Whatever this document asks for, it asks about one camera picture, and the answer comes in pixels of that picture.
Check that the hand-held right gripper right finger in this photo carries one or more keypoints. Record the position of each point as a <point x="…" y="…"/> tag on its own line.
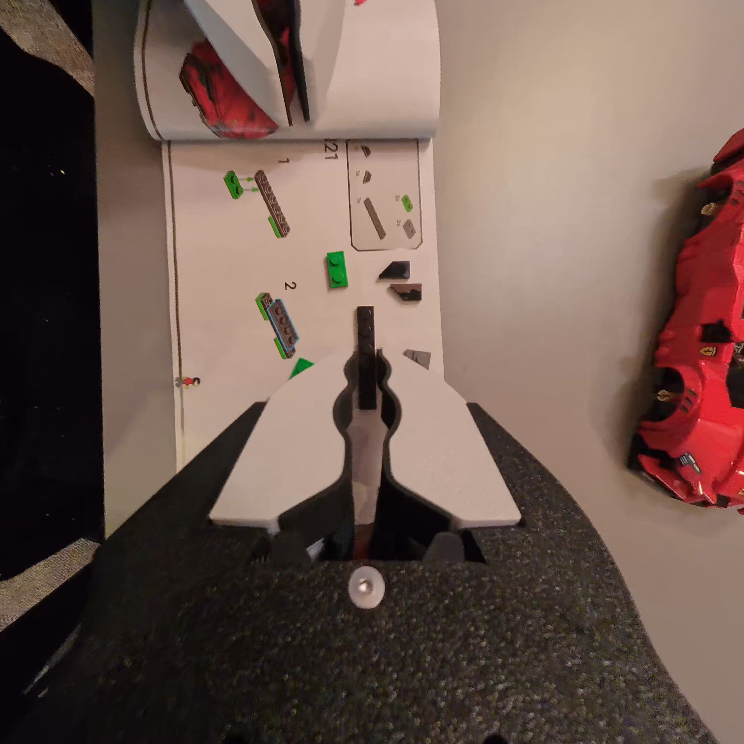
<point x="447" y="453"/>

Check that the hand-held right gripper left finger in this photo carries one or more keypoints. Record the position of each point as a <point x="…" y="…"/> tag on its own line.
<point x="279" y="453"/>

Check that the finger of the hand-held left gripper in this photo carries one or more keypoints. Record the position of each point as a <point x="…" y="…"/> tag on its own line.
<point x="317" y="35"/>
<point x="232" y="29"/>

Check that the green lego plate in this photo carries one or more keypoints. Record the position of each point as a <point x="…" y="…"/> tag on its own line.
<point x="337" y="270"/>
<point x="302" y="369"/>

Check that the grey lego plate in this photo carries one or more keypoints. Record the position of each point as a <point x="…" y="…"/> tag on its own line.
<point x="419" y="357"/>

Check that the black long lego plate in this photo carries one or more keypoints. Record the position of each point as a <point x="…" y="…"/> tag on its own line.
<point x="367" y="349"/>

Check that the black lego wedge plate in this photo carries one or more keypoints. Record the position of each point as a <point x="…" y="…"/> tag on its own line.
<point x="398" y="271"/>
<point x="407" y="290"/>

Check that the white lego instruction booklet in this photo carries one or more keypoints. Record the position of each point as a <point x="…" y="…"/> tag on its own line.
<point x="221" y="407"/>

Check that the red lego car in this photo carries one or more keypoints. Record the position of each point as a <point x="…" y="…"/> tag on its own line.
<point x="697" y="407"/>

